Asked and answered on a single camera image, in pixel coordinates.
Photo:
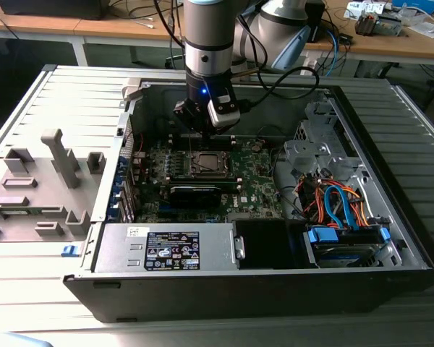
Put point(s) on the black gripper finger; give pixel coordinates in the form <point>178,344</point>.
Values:
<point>190,115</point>

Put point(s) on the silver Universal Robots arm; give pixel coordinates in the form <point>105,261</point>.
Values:
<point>208,36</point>

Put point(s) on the finned CPU cooler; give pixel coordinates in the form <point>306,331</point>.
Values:
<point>364,24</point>

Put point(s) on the black chair base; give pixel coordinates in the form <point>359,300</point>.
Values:
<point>174,59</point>

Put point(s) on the round coin battery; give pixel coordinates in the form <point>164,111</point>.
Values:
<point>255,145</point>

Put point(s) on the black graphics card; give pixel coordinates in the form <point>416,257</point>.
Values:
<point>193,197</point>

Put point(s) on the green motherboard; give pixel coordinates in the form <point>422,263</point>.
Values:
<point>255,180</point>

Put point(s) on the metal drive cage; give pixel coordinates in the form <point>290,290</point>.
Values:
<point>307,150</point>

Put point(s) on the black monitor stand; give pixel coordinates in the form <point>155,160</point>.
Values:
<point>315,21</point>

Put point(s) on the silver power supply unit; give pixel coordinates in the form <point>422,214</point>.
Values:
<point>112,249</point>

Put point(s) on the grey parts rack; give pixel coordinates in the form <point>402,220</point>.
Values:
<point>40,173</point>

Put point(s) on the black box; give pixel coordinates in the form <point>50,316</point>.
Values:
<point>50,9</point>

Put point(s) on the hard disk in blue carrier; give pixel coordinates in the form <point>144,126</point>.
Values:
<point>323,236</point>

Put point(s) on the blue plastic latch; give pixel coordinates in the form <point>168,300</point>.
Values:
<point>68,250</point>

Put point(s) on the black PC case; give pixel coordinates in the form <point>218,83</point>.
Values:
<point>238,296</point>

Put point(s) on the grey metal drive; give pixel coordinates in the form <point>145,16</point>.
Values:
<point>388,25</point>

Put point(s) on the green RAM stick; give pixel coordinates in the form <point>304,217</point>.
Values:
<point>18,212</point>

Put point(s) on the clear plastic bag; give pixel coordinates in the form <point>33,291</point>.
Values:
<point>425,29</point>

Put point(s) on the pale blue object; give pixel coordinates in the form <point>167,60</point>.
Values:
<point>21,341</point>

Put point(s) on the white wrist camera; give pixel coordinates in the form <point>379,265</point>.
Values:
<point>220,117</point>

